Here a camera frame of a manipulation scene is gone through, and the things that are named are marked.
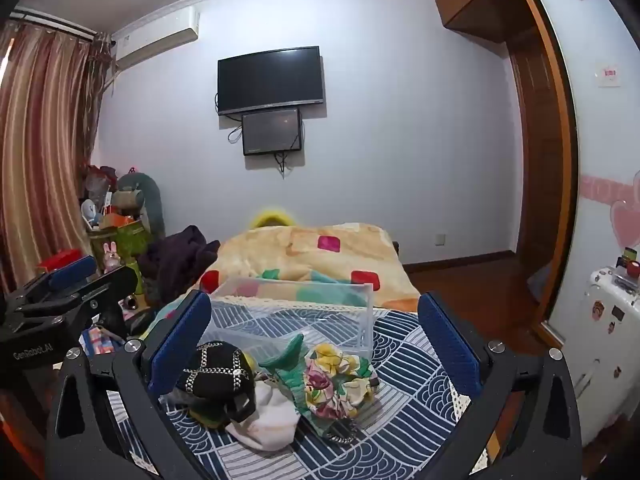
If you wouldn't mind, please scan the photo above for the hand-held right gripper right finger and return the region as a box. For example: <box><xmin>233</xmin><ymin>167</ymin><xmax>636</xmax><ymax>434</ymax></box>
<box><xmin>417</xmin><ymin>291</ymin><xmax>583</xmax><ymax>480</ymax></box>

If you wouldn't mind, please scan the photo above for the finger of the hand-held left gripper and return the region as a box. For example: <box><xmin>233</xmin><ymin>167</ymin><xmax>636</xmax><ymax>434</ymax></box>
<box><xmin>7</xmin><ymin>255</ymin><xmax>99</xmax><ymax>307</ymax></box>
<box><xmin>20</xmin><ymin>266</ymin><xmax>139</xmax><ymax>340</ymax></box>

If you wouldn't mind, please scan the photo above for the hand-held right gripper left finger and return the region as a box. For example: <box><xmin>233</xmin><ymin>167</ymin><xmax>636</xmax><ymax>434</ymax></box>
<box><xmin>47</xmin><ymin>290</ymin><xmax>213</xmax><ymax>480</ymax></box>

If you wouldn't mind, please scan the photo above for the black cap with chain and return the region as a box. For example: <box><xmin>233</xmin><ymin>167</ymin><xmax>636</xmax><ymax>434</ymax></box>
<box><xmin>182</xmin><ymin>341</ymin><xmax>258</xmax><ymax>428</ymax></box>

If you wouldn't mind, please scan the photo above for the yellow green sponge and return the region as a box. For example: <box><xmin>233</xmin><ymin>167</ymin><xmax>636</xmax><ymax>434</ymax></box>
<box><xmin>192</xmin><ymin>406</ymin><xmax>226</xmax><ymax>429</ymax></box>

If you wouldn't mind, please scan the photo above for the clear plastic box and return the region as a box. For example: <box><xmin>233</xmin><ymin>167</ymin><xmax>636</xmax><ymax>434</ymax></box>
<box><xmin>202</xmin><ymin>276</ymin><xmax>376</xmax><ymax>361</ymax></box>

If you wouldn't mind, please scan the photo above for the white sock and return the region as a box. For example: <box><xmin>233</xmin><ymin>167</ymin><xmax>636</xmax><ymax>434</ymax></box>
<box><xmin>222</xmin><ymin>380</ymin><xmax>301</xmax><ymax>451</ymax></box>

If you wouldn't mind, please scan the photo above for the floral fabric scrunchie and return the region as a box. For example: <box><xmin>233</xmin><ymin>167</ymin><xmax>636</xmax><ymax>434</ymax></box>
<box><xmin>300</xmin><ymin>342</ymin><xmax>381</xmax><ymax>436</ymax></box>

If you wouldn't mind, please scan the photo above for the beaded bracelet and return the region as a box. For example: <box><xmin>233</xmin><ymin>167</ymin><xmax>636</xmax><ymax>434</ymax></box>
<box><xmin>320</xmin><ymin>427</ymin><xmax>362</xmax><ymax>446</ymax></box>

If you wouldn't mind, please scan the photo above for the red box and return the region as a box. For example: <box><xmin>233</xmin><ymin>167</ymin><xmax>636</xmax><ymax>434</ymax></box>
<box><xmin>37</xmin><ymin>248</ymin><xmax>83</xmax><ymax>274</ymax></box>

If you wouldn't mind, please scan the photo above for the pink rabbit toy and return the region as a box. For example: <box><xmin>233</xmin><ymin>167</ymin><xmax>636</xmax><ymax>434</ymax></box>
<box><xmin>102</xmin><ymin>241</ymin><xmax>124</xmax><ymax>274</ymax></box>

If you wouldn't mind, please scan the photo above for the green bag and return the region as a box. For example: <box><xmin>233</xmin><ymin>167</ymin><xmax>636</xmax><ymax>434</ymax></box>
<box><xmin>90</xmin><ymin>220</ymin><xmax>151</xmax><ymax>272</ymax></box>

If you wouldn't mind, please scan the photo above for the checkered cloth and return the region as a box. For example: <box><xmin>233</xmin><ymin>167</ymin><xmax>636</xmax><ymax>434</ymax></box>
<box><xmin>80</xmin><ymin>327</ymin><xmax>124</xmax><ymax>357</ymax></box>

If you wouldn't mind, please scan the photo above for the dark purple cloth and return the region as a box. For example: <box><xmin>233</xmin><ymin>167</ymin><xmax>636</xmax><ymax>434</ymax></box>
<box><xmin>137</xmin><ymin>225</ymin><xmax>221</xmax><ymax>306</ymax></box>

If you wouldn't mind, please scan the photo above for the blue patterned tablecloth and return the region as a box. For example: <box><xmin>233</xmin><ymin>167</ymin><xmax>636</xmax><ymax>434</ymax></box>
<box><xmin>107</xmin><ymin>295</ymin><xmax>496</xmax><ymax>480</ymax></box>

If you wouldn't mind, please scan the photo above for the pile of plastic bags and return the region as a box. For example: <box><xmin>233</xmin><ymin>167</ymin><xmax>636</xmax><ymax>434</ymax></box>
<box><xmin>82</xmin><ymin>164</ymin><xmax>119</xmax><ymax>202</ymax></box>

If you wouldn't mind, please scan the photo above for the grey green plush pillow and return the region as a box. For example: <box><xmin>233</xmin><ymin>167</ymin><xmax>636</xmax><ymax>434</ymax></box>
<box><xmin>117</xmin><ymin>172</ymin><xmax>166</xmax><ymax>238</ymax></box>

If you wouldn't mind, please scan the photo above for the grey bag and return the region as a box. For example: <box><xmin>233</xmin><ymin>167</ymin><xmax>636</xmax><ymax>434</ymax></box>
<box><xmin>527</xmin><ymin>265</ymin><xmax>552</xmax><ymax>307</ymax></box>

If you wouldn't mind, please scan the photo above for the striped brown curtain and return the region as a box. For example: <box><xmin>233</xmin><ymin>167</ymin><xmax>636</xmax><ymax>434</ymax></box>
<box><xmin>0</xmin><ymin>20</ymin><xmax>118</xmax><ymax>296</ymax></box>

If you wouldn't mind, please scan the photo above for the yellow chair back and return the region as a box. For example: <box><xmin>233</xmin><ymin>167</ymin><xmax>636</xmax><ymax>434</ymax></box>
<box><xmin>250</xmin><ymin>206</ymin><xmax>301</xmax><ymax>231</ymax></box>

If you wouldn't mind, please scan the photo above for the yellow patterned blanket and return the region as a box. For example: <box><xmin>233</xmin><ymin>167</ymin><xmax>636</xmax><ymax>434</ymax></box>
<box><xmin>200</xmin><ymin>221</ymin><xmax>421</xmax><ymax>311</ymax></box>

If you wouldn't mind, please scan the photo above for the white suitcase with stickers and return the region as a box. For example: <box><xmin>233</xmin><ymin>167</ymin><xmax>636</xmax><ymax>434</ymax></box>
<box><xmin>570</xmin><ymin>265</ymin><xmax>640</xmax><ymax>448</ymax></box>

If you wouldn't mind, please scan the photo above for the wooden door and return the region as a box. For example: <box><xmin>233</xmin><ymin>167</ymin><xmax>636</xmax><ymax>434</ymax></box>
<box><xmin>507</xmin><ymin>25</ymin><xmax>566</xmax><ymax>311</ymax></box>

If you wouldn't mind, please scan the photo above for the white sliding wardrobe door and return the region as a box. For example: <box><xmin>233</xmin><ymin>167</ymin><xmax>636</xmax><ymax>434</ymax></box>
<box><xmin>525</xmin><ymin>0</ymin><xmax>640</xmax><ymax>341</ymax></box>

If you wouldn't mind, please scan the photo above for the white air conditioner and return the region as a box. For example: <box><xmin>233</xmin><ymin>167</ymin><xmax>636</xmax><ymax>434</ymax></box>
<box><xmin>111</xmin><ymin>6</ymin><xmax>201</xmax><ymax>70</ymax></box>

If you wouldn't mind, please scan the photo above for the wooden overhead cabinet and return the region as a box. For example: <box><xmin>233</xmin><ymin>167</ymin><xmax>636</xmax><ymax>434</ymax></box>
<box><xmin>431</xmin><ymin>0</ymin><xmax>531</xmax><ymax>43</ymax></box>

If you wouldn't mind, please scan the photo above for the small wall monitor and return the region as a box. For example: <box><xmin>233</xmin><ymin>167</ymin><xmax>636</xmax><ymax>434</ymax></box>
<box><xmin>241</xmin><ymin>108</ymin><xmax>304</xmax><ymax>156</ymax></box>

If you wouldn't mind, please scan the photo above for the white curtain rail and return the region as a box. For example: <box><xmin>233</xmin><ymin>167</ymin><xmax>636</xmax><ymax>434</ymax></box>
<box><xmin>10</xmin><ymin>6</ymin><xmax>101</xmax><ymax>42</ymax></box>

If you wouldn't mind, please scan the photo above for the large wall television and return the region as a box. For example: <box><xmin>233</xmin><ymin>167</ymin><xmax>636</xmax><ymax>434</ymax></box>
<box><xmin>217</xmin><ymin>46</ymin><xmax>325</xmax><ymax>117</ymax></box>

